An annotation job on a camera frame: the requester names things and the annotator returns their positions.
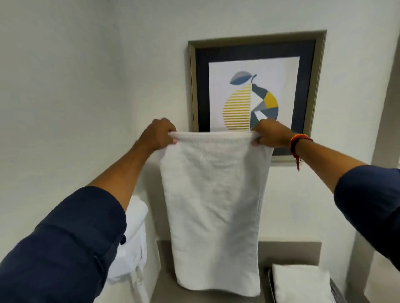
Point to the person's right hand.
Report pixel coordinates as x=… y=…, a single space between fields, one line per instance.
x=272 y=133

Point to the person's left hand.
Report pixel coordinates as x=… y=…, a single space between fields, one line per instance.
x=156 y=134

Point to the person's left fingers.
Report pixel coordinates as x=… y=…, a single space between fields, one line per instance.
x=170 y=132

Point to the person's right fingers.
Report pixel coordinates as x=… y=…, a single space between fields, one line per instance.
x=257 y=134

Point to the white towel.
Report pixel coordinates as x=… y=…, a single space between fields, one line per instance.
x=214 y=206
x=301 y=285

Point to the person's right forearm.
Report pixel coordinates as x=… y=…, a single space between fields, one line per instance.
x=353 y=181

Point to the person's left forearm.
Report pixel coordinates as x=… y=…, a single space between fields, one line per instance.
x=78 y=224

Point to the orange thread wristband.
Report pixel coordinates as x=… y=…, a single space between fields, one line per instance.
x=297 y=146

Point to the framed abstract fruit picture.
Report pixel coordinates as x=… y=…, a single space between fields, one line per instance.
x=254 y=90

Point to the folded white towel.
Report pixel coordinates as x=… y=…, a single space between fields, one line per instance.
x=301 y=285

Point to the white wall-mounted hair dryer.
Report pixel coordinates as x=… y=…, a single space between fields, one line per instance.
x=131 y=243

